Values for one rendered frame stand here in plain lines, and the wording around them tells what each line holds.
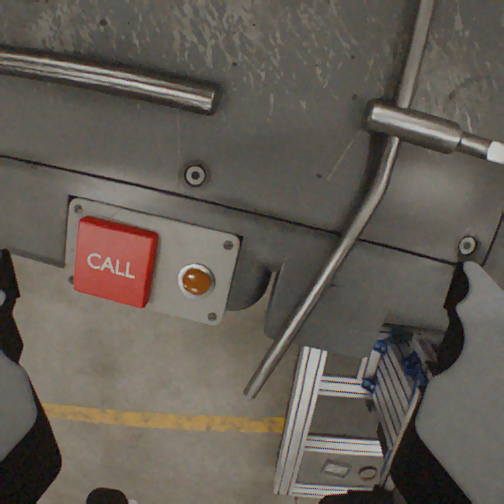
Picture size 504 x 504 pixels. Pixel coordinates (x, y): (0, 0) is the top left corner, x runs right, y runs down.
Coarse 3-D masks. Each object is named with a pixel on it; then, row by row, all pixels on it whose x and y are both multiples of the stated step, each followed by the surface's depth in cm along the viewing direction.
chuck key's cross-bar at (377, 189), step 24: (432, 0) 21; (408, 48) 22; (408, 72) 23; (408, 96) 23; (384, 144) 24; (384, 168) 25; (384, 192) 25; (360, 216) 26; (336, 264) 27; (312, 288) 28; (288, 336) 29; (264, 360) 31
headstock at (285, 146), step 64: (0, 0) 24; (64, 0) 24; (128, 0) 24; (192, 0) 24; (256, 0) 23; (320, 0) 23; (384, 0) 23; (448, 0) 22; (192, 64) 25; (256, 64) 25; (320, 64) 24; (384, 64) 24; (448, 64) 24; (0, 128) 27; (64, 128) 27; (128, 128) 27; (192, 128) 26; (256, 128) 26; (320, 128) 26; (0, 192) 29; (64, 192) 28; (128, 192) 28; (192, 192) 28; (256, 192) 27; (320, 192) 27; (448, 192) 26; (64, 256) 30; (256, 256) 29; (320, 256) 29; (384, 256) 28; (448, 256) 28; (384, 320) 31; (448, 320) 30
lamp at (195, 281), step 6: (192, 270) 29; (198, 270) 29; (186, 276) 29; (192, 276) 29; (198, 276) 29; (204, 276) 29; (186, 282) 30; (192, 282) 29; (198, 282) 29; (204, 282) 29; (186, 288) 30; (192, 288) 30; (198, 288) 30; (204, 288) 30
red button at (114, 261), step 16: (80, 224) 28; (96, 224) 28; (112, 224) 28; (80, 240) 28; (96, 240) 28; (112, 240) 28; (128, 240) 28; (144, 240) 28; (80, 256) 29; (96, 256) 28; (112, 256) 28; (128, 256) 28; (144, 256) 28; (80, 272) 29; (96, 272) 29; (112, 272) 29; (128, 272) 29; (144, 272) 29; (80, 288) 29; (96, 288) 29; (112, 288) 29; (128, 288) 29; (144, 288) 29; (128, 304) 30; (144, 304) 30
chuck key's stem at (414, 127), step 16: (368, 112) 24; (384, 112) 23; (400, 112) 23; (416, 112) 23; (368, 128) 24; (384, 128) 24; (400, 128) 23; (416, 128) 23; (432, 128) 23; (448, 128) 23; (416, 144) 24; (432, 144) 24; (448, 144) 23; (464, 144) 24; (480, 144) 24; (496, 144) 23; (496, 160) 24
